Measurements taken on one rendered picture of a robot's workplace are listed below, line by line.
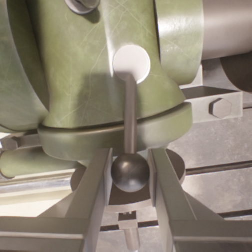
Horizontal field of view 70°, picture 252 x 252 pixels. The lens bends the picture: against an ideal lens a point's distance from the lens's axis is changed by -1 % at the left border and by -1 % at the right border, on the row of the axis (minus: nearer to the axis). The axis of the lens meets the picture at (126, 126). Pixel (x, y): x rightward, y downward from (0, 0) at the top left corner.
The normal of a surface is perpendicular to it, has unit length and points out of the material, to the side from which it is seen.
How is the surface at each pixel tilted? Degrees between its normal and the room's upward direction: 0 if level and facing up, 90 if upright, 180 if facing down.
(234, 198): 0
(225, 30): 19
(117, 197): 90
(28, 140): 0
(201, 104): 0
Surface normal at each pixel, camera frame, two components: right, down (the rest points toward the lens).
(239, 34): 0.04, 0.66
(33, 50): 0.99, -0.15
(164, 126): 0.48, 0.15
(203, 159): -0.03, 0.26
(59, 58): -0.43, 0.30
